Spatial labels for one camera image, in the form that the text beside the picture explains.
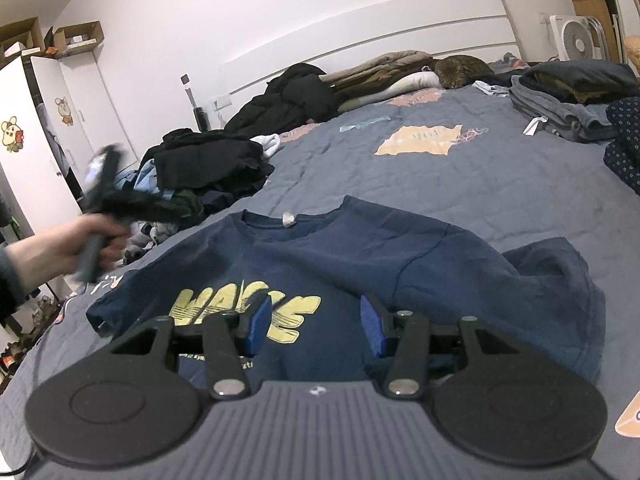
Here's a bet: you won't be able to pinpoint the white headboard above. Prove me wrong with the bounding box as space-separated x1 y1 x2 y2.
217 0 523 126

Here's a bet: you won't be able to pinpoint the grey folded pants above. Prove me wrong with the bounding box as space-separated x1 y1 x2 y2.
510 75 621 143

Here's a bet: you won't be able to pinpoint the person's left hand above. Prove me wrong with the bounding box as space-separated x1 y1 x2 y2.
11 215 132 309

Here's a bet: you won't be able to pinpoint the mouse sticker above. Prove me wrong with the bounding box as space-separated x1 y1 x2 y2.
54 96 75 127
0 119 26 153

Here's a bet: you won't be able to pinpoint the tan plush toy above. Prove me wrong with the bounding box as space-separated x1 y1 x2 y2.
622 35 640 72

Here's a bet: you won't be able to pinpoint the white box fan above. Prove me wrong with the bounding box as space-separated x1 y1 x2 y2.
548 12 608 61

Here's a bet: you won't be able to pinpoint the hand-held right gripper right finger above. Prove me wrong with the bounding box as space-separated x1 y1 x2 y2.
360 294 527 401

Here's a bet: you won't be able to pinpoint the dark folded garment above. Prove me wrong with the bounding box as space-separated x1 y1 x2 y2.
520 59 640 106

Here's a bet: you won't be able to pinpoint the tabby cat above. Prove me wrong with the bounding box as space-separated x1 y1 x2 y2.
434 55 496 91

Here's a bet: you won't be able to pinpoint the white wardrobe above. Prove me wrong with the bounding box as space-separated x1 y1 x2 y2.
0 55 83 241
30 45 141 191

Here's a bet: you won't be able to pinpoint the pale blue small cloth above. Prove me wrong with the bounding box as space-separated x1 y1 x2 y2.
472 80 513 97

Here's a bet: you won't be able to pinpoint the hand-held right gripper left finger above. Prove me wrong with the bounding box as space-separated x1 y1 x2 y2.
109 294 273 401

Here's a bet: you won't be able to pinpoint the dark green garment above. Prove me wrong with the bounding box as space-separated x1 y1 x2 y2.
167 190 206 221

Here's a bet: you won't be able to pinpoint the navy blue printed t-shirt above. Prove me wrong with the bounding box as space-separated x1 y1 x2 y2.
86 195 607 386

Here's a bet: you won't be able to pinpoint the grey garment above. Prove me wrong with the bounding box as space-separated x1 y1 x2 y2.
122 220 176 266

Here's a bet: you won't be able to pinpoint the black shoe rack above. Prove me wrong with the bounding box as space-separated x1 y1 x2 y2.
0 280 66 391

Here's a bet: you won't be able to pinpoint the brown jacket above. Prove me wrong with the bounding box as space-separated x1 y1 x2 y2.
317 50 436 96

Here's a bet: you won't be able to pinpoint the light blue shirt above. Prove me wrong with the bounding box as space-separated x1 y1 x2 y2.
117 160 173 196

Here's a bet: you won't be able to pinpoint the white socks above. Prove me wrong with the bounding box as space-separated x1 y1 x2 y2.
250 132 283 158

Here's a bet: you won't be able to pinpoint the black garment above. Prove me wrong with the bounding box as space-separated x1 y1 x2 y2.
154 129 275 196

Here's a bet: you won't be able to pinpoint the navy dotted cloth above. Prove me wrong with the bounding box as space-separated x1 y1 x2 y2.
602 96 640 191

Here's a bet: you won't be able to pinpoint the black puffer jacket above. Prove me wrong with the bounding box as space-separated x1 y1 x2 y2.
223 62 341 136

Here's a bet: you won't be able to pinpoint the grey printed quilt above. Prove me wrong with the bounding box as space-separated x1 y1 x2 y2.
0 80 640 480

